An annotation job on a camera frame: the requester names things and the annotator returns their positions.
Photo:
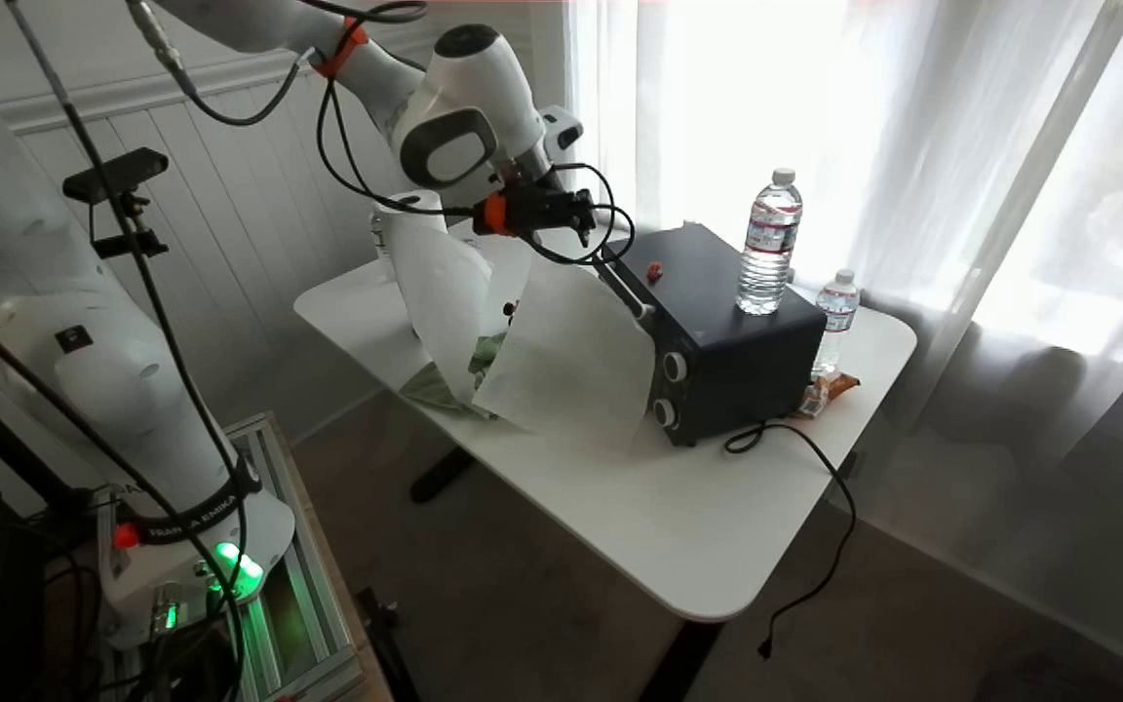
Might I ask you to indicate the white sheer curtains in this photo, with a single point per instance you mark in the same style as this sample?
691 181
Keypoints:
960 157

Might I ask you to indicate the black toaster oven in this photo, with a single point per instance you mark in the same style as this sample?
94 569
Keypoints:
714 365

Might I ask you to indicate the torn paper towel sheet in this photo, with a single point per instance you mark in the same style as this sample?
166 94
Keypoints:
570 365

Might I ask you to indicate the green towel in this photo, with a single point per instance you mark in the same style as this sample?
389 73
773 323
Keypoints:
456 397

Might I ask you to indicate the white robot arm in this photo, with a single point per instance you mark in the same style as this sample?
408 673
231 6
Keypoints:
466 125

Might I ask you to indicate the robot base stand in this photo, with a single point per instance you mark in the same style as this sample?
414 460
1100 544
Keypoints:
207 534

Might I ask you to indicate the black camera stand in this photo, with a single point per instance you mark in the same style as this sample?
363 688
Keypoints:
135 258

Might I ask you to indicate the small red black toy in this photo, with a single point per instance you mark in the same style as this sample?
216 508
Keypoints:
826 391

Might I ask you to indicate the white paper towel roll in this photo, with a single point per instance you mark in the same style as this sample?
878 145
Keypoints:
456 281

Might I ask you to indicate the black table base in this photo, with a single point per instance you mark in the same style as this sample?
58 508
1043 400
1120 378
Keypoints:
526 614

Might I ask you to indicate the small water bottle on table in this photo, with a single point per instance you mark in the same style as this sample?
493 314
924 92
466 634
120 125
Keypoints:
840 304

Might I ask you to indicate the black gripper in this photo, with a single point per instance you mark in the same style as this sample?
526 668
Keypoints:
526 209

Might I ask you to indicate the water bottle on oven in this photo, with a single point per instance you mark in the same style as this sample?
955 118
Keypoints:
770 242

